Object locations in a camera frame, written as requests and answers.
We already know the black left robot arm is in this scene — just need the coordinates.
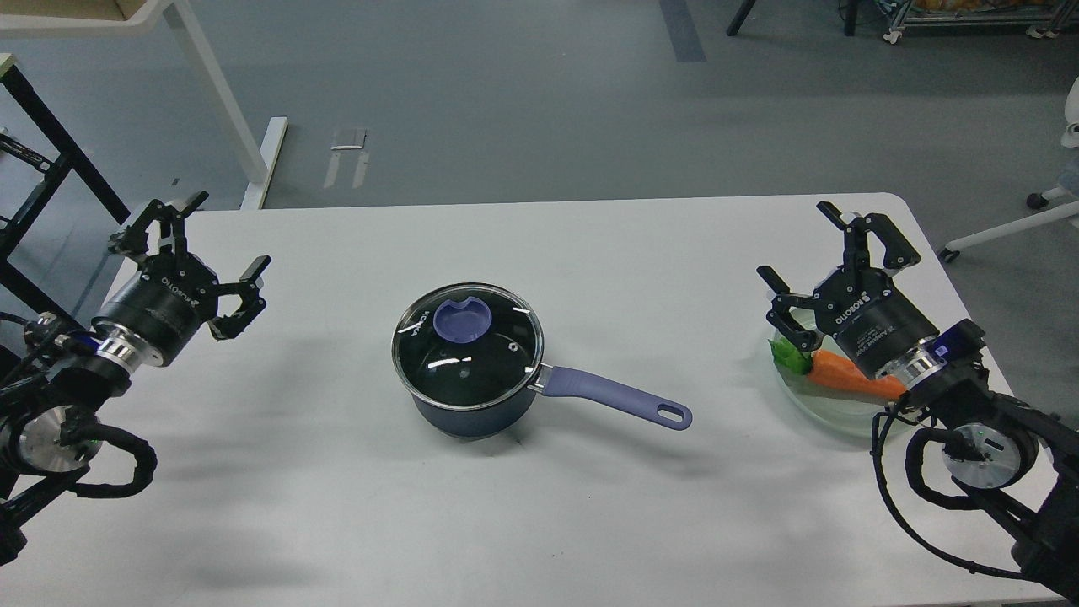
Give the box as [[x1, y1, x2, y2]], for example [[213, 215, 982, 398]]
[[1, 190, 271, 562]]

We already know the white office chair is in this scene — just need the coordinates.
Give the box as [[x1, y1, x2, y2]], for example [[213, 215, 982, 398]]
[[939, 78, 1079, 264]]

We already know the glass pot lid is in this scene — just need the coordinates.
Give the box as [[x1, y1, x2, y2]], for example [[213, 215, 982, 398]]
[[390, 282, 544, 411]]

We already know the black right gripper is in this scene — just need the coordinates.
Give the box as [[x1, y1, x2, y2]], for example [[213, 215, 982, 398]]
[[756, 201, 940, 380]]

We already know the white desk frame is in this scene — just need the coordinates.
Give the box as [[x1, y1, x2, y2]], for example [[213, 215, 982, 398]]
[[0, 0, 289, 211]]

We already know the metal wheeled cart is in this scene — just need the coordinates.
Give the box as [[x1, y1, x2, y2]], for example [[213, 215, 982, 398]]
[[874, 1, 1076, 45]]

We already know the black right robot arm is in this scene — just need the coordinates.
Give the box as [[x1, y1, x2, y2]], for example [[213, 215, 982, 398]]
[[759, 202, 1078, 604]]

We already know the orange toy carrot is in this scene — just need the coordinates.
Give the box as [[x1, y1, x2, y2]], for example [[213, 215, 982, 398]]
[[768, 337, 906, 402]]

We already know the blue saucepan with handle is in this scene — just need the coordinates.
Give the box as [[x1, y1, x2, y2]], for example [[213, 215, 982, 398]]
[[391, 282, 693, 441]]

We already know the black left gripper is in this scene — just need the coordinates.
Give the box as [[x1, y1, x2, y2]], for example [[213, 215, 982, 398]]
[[91, 190, 272, 368]]

